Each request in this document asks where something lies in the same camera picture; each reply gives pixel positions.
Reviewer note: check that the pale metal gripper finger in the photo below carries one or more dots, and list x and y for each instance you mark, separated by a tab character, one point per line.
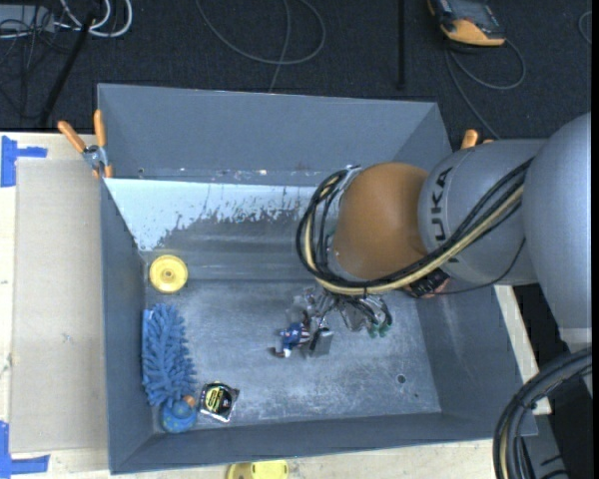
322	343
300	308

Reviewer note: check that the blue red toy figure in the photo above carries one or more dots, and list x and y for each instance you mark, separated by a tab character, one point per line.
292	337

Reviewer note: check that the grey metal bin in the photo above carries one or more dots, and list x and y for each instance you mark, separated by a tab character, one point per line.
259	367

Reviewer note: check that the black and yellow tape measure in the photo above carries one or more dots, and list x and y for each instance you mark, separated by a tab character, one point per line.
218	401

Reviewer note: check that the yellow round disc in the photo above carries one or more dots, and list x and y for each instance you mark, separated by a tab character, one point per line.
169	273

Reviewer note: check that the blue fluffy duster head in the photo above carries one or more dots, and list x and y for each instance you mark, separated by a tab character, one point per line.
166	352

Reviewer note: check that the blue rubber duck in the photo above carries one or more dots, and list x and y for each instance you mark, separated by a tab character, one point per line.
179	415

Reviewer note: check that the pale cardboard board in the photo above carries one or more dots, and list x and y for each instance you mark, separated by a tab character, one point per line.
60	292

